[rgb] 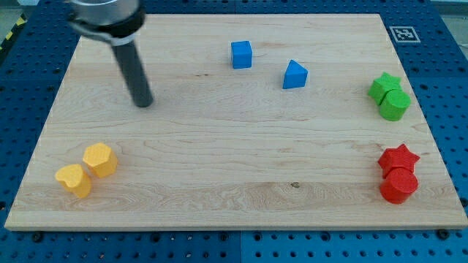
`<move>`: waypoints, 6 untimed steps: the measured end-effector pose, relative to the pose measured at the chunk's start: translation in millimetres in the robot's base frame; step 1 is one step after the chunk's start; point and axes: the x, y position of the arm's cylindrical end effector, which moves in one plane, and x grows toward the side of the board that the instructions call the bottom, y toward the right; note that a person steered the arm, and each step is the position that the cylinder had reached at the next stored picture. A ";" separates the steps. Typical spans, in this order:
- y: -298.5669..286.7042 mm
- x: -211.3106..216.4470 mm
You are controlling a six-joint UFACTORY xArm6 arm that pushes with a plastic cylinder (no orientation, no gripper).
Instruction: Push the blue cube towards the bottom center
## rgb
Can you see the light wooden board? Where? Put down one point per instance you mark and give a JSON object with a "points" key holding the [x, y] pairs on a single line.
{"points": [[230, 149]]}

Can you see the red cylinder block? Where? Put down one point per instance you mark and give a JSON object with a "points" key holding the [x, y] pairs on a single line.
{"points": [[399, 185]]}

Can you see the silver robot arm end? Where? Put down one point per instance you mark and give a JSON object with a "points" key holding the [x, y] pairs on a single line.
{"points": [[111, 21]]}

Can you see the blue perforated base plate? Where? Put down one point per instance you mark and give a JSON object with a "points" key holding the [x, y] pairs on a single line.
{"points": [[34, 68]]}

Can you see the blue cube block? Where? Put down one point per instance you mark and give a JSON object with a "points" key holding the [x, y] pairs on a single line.
{"points": [[241, 54]]}

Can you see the blue triangular prism block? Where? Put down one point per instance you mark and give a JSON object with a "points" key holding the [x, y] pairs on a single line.
{"points": [[295, 76]]}

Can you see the yellow hexagon block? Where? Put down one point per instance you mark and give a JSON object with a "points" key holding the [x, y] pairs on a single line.
{"points": [[100, 160]]}

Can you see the yellow heart block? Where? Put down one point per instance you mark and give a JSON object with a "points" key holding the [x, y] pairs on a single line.
{"points": [[74, 179]]}

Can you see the green star block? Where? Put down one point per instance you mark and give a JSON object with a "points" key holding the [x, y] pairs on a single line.
{"points": [[382, 85]]}

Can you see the red star block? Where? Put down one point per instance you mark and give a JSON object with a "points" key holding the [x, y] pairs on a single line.
{"points": [[400, 157]]}

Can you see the green cylinder block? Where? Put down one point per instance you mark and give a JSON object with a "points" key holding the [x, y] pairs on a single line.
{"points": [[394, 105]]}

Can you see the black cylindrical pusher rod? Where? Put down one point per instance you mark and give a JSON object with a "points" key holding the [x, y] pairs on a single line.
{"points": [[133, 73]]}

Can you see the white fiducial marker tag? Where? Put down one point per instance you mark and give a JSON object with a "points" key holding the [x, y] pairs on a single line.
{"points": [[404, 34]]}

